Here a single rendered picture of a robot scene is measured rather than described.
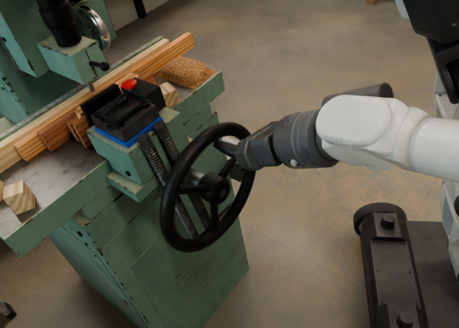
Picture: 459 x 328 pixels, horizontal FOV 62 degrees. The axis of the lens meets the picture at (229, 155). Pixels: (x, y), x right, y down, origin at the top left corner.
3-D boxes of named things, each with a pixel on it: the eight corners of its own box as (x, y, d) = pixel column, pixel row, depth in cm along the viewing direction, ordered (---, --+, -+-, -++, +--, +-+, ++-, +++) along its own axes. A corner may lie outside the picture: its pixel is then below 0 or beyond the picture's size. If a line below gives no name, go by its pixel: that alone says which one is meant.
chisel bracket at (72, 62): (87, 91, 81) (70, 56, 76) (52, 76, 89) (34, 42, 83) (113, 74, 85) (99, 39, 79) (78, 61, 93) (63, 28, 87)
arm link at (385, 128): (345, 159, 56) (433, 182, 45) (305, 134, 51) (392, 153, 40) (363, 119, 56) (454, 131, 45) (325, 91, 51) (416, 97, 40)
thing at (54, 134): (51, 151, 82) (41, 134, 79) (46, 148, 83) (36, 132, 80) (136, 92, 95) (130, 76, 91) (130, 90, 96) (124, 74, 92)
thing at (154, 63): (26, 162, 81) (17, 147, 78) (22, 158, 82) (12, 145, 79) (195, 46, 108) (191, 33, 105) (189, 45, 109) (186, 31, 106)
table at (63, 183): (47, 288, 65) (29, 269, 61) (-28, 211, 81) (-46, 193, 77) (255, 99, 95) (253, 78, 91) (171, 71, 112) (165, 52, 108)
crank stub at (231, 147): (244, 156, 71) (235, 162, 70) (220, 146, 74) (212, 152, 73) (244, 145, 70) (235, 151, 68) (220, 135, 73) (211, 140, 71)
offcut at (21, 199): (35, 208, 70) (22, 191, 67) (16, 215, 70) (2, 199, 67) (35, 196, 73) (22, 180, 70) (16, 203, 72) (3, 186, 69)
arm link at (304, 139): (332, 180, 60) (401, 180, 51) (286, 154, 54) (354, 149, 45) (345, 115, 63) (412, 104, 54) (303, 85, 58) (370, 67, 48)
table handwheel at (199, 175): (261, 209, 96) (177, 284, 77) (202, 179, 106) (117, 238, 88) (266, 104, 80) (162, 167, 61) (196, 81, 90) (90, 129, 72)
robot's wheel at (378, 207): (348, 228, 160) (397, 234, 158) (348, 238, 157) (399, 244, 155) (359, 198, 146) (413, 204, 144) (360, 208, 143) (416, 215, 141)
